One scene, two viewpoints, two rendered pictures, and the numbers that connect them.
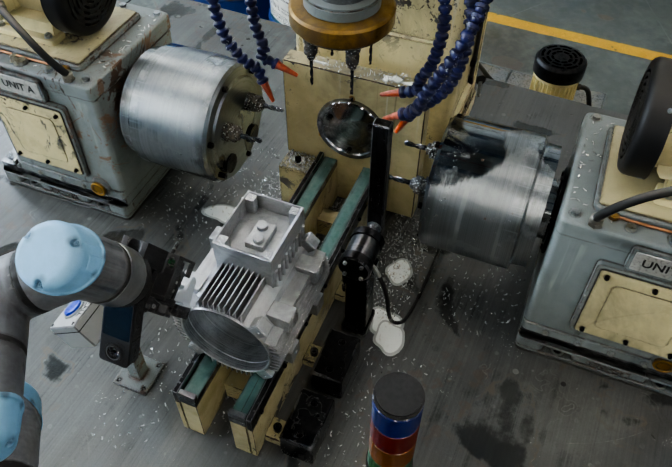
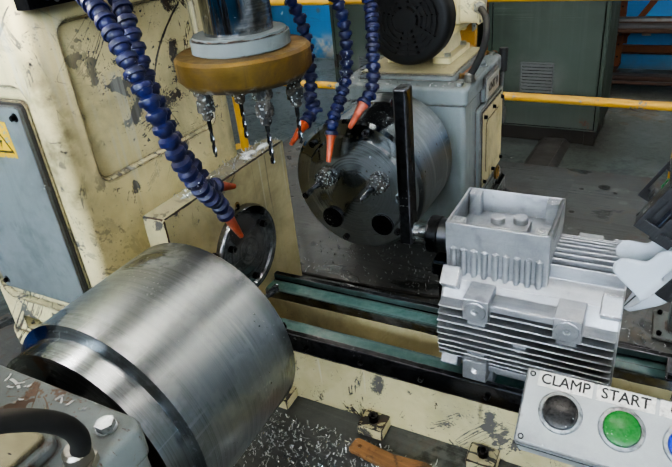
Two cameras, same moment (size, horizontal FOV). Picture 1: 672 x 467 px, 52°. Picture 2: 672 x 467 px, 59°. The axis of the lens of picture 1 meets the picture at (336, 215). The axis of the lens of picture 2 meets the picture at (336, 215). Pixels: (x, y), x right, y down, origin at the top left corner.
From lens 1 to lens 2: 1.20 m
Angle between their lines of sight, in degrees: 65
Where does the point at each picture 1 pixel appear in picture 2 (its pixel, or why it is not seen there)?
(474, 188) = (417, 129)
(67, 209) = not seen: outside the picture
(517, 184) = (419, 108)
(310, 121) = not seen: hidden behind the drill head
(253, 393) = (631, 361)
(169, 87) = (181, 314)
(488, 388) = not seen: hidden behind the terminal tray
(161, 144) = (246, 401)
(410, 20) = (186, 113)
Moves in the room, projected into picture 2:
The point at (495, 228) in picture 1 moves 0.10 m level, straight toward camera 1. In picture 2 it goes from (442, 146) to (497, 150)
